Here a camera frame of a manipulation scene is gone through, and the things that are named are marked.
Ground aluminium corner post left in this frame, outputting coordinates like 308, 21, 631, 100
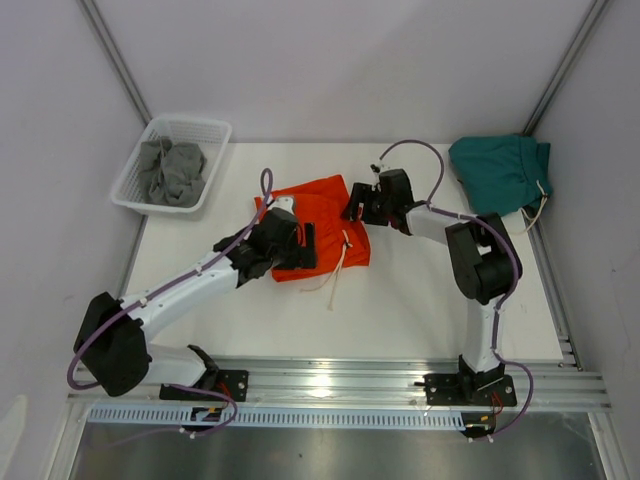
76, 0, 152, 125

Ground folded green shorts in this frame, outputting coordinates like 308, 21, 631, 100
449, 134, 553, 230

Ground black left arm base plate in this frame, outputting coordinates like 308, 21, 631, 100
159, 370, 250, 402

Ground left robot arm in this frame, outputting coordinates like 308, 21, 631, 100
73, 207, 317, 400

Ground white slotted cable duct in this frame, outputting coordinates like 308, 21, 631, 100
88, 404, 465, 431

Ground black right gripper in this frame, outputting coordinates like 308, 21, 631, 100
341, 182, 393, 227

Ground grey shorts in basket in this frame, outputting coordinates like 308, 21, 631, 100
138, 137, 206, 208

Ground aluminium corner post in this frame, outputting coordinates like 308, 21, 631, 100
76, 0, 152, 125
521, 0, 614, 136

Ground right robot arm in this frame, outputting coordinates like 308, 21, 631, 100
342, 169, 522, 404

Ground white plastic basket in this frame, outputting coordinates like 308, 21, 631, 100
110, 114, 232, 215

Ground aluminium corner post right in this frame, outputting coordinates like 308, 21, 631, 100
521, 0, 614, 136

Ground orange shorts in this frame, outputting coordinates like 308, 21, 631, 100
271, 175, 371, 309

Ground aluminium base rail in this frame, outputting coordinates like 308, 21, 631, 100
67, 355, 611, 412

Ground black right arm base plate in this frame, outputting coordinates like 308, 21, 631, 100
414, 373, 517, 407

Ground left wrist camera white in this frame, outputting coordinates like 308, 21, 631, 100
268, 195, 295, 215

